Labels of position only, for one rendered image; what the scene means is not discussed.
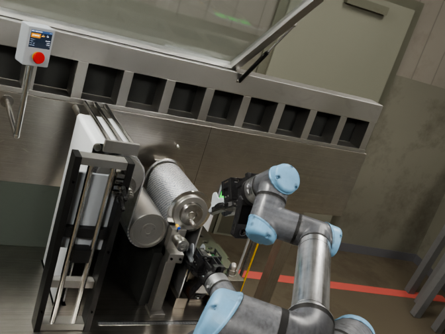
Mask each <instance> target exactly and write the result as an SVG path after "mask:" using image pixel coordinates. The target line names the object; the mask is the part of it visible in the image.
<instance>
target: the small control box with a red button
mask: <svg viewBox="0 0 445 334"><path fill-rule="evenodd" d="M54 34H55V30H54V29H52V28H51V27H49V26H48V25H43V24H38V23H32V22H28V21H22V24H21V30H20V34H19V40H18V44H17V51H16V54H15V59H16V60H17V61H19V62H20V63H21V64H23V65H28V66H38V67H44V68H47V67H48V63H49V59H50V53H51V49H52V43H53V40H54Z"/></svg>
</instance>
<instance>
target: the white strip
mask: <svg viewBox="0 0 445 334"><path fill-rule="evenodd" d="M72 109H73V111H74V113H75V115H76V117H77V119H76V122H75V127H74V132H73V136H72V141H71V144H70V149H69V152H68V158H67V161H66V166H65V170H64V175H63V178H62V183H61V186H60V192H59V195H58V200H57V204H56V208H55V212H54V217H53V220H52V226H51V229H50V234H49V238H48V242H47V245H46V251H45V254H44V260H41V262H42V266H43V269H44V265H45V262H46V256H47V253H48V247H49V244H50V239H51V236H52V231H53V228H54V222H55V219H56V214H57V211H58V206H59V202H60V197H61V194H62V189H63V186H64V180H65V177H66V172H67V169H68V164H69V161H70V155H71V152H72V149H76V150H79V151H82V152H91V153H92V150H93V148H94V149H95V151H100V150H101V145H100V144H102V142H101V139H100V138H99V136H98V135H97V133H96V132H95V129H94V128H93V126H92V125H91V123H90V121H89V119H88V118H87V116H86V115H84V114H82V113H81V111H80V109H79V107H78V106H77V105H73V106H72ZM87 167H88V166H86V165H80V169H79V171H80V172H87ZM67 249H68V248H63V247H60V252H59V255H58V260H57V263H56V268H55V271H54V276H61V273H62V268H63V265H64V260H65V257H66V252H67ZM57 289H58V288H50V298H51V300H52V305H54V300H55V297H56V292H57Z"/></svg>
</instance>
